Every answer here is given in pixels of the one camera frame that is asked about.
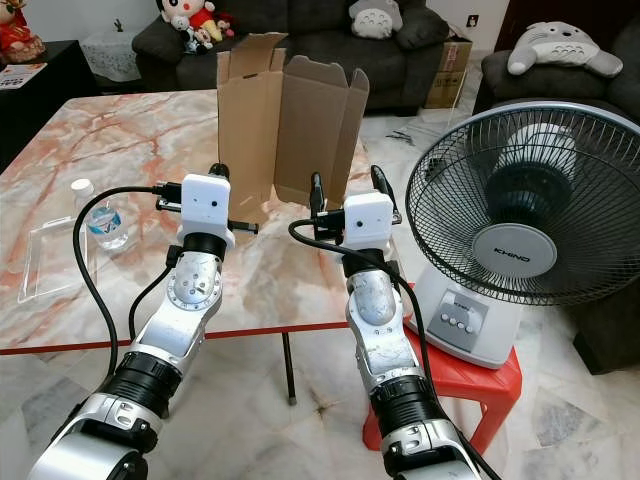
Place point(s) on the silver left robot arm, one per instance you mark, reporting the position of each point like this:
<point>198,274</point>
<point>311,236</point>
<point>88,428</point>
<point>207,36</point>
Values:
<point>180,330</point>

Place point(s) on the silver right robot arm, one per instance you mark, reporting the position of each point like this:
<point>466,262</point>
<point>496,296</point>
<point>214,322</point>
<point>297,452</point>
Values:
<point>372,300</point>

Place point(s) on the clear plastic water bottle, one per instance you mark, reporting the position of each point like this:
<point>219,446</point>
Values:
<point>105,222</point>

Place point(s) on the open brown cardboard box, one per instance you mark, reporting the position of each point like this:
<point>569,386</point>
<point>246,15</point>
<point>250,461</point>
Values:
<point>300,125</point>

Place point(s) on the dark grey sofa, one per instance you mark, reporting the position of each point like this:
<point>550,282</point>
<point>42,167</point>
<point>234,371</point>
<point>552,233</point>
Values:
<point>190,75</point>

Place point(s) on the clear plastic packaging tray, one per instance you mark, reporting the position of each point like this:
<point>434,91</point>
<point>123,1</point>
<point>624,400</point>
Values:
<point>55,258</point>

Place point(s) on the printed cardboard carton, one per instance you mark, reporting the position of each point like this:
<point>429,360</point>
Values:
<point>450,72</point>

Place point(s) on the white table fan black grille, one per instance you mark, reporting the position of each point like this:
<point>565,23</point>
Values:
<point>513,250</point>

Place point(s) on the black low cabinet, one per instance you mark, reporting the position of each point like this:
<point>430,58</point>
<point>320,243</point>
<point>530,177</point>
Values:
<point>50,110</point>

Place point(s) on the black metal table leg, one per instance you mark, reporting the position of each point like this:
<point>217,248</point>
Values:
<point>289,370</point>

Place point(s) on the cartoon boy plush doll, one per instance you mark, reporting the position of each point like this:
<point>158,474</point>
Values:
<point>192,20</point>

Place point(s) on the white lace covered side table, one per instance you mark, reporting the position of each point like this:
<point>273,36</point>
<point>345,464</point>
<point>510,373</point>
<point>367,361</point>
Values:
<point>110,55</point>

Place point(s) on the small grey Totoro plush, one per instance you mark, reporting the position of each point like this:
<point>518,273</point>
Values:
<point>375,20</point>

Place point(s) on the printed magazine booklet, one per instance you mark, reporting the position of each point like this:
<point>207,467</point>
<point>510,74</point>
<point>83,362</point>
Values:
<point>20,75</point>

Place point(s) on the red plastic stool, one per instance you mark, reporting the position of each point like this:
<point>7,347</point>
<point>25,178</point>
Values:
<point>480,387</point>

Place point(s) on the large grey Totoro plush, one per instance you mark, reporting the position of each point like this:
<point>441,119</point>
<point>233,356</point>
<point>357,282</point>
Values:
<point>560,48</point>

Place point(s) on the red costumed doll figure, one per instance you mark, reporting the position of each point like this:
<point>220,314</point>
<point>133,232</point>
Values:
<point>20,35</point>

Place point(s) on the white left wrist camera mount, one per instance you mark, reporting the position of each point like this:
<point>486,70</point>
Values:
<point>208,205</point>

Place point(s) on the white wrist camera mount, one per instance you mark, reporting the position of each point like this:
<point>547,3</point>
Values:
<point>368,220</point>
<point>208,205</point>

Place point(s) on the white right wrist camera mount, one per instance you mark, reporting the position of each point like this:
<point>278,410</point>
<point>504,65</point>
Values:
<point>368,220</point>

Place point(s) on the wall power socket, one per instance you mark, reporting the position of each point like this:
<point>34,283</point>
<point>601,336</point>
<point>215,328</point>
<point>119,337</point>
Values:
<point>473,19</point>

